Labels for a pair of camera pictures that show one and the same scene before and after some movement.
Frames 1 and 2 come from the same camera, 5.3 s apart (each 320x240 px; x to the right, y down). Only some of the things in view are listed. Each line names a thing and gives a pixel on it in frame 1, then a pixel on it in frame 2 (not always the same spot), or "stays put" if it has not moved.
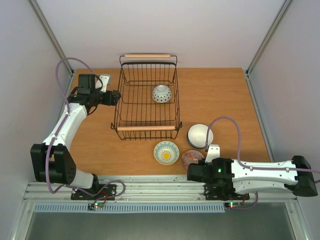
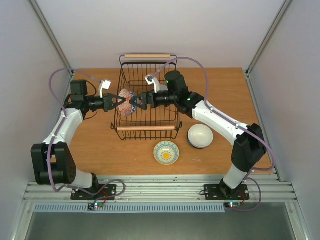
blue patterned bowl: (191, 157) -> (127, 109)
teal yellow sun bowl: (166, 152) stays put
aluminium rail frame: (150, 188) stays put
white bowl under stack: (196, 135) stays put
